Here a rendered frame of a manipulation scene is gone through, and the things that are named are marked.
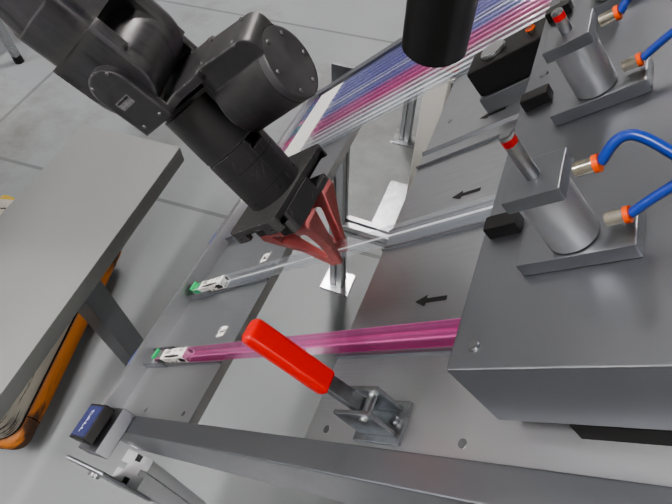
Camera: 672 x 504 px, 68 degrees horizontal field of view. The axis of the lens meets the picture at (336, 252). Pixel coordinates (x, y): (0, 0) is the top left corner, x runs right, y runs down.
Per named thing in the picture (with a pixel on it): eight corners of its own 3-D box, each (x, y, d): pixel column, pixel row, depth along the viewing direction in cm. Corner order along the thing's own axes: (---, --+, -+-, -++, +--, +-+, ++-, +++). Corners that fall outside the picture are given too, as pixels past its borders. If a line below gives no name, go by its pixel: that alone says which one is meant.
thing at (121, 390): (145, 434, 65) (97, 407, 62) (334, 120, 101) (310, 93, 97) (149, 435, 64) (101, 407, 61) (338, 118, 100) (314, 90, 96)
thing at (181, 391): (132, 425, 63) (110, 413, 62) (330, 108, 98) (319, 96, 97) (204, 438, 49) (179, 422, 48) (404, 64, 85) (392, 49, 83)
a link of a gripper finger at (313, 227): (379, 221, 50) (321, 152, 46) (354, 276, 46) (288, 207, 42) (333, 233, 55) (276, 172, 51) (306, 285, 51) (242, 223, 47)
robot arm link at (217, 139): (176, 89, 44) (144, 124, 40) (225, 47, 40) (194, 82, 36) (232, 147, 47) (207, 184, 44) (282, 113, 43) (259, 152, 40)
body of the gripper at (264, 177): (332, 156, 47) (280, 94, 44) (286, 235, 42) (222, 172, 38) (289, 174, 52) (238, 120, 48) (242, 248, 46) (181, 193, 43)
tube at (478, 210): (197, 295, 71) (191, 290, 71) (202, 287, 72) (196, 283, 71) (540, 206, 35) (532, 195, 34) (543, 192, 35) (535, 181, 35)
